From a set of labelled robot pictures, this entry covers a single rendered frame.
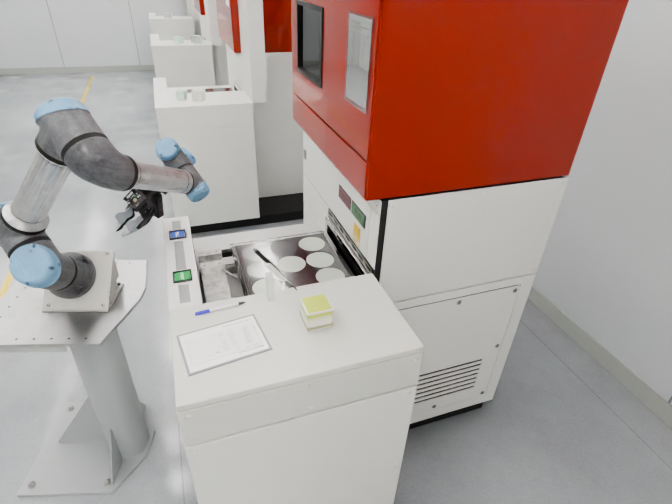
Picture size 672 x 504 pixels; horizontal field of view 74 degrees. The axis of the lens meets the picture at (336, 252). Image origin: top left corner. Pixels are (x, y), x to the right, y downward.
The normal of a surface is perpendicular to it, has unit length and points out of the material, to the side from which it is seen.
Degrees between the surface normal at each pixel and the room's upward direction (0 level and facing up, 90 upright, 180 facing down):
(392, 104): 90
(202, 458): 90
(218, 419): 90
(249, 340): 0
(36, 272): 52
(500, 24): 90
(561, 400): 0
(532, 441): 0
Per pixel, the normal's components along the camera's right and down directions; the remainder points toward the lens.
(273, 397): 0.33, 0.52
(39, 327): 0.04, -0.84
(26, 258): 0.14, -0.08
